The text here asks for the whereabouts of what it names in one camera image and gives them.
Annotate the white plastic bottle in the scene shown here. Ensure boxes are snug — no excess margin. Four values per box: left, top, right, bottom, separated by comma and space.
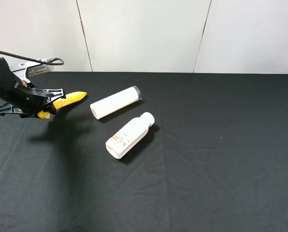
105, 112, 155, 160

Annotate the grey box with vents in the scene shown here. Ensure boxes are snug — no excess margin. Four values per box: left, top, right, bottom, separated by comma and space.
10, 61, 54, 83

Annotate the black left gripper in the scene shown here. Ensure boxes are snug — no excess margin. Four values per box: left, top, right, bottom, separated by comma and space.
0, 58, 66, 118

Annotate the yellow banana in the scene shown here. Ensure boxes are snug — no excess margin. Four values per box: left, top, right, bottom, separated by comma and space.
37, 91, 87, 119

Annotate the black tablecloth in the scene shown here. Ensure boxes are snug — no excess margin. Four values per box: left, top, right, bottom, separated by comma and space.
0, 72, 288, 232

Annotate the white cylinder tube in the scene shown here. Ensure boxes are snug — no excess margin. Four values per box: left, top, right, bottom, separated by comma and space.
90, 86, 141, 120

